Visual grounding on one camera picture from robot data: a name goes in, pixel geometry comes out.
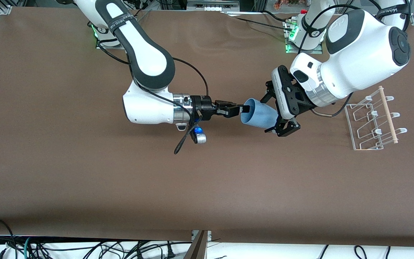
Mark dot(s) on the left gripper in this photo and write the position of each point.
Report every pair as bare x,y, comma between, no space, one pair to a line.
301,107

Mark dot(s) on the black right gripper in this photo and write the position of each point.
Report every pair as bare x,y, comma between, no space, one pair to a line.
204,107

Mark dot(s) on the blue plastic cup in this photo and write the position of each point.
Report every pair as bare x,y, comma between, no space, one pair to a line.
261,114

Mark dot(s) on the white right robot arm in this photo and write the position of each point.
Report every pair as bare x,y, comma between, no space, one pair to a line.
149,64

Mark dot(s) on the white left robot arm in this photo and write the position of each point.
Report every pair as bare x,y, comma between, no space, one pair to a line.
358,54

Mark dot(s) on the brown table cover sheet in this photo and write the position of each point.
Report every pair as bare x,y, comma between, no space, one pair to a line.
207,180

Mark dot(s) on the white power strip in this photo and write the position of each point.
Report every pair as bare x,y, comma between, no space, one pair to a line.
212,7

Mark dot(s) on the orange cluttered object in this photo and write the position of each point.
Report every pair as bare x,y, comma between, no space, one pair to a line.
289,3

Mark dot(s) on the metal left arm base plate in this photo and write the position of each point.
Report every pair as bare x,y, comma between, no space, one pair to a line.
293,49

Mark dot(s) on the aluminium frame profile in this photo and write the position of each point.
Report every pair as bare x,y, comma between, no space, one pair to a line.
198,248

